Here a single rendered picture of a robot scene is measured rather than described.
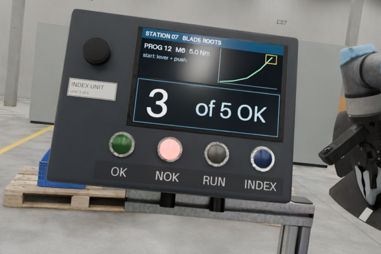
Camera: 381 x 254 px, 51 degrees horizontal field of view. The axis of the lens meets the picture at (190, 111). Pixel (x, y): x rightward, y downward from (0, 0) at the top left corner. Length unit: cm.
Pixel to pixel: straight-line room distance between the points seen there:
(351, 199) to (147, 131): 73
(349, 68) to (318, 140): 599
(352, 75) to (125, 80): 60
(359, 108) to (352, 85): 5
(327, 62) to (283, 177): 645
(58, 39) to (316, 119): 495
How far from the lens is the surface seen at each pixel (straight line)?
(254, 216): 51
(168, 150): 41
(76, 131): 43
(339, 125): 137
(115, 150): 41
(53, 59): 809
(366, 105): 94
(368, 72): 89
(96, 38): 43
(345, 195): 107
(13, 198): 358
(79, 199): 352
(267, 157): 43
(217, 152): 42
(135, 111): 42
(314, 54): 679
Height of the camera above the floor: 119
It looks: 4 degrees down
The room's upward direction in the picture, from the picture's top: 7 degrees clockwise
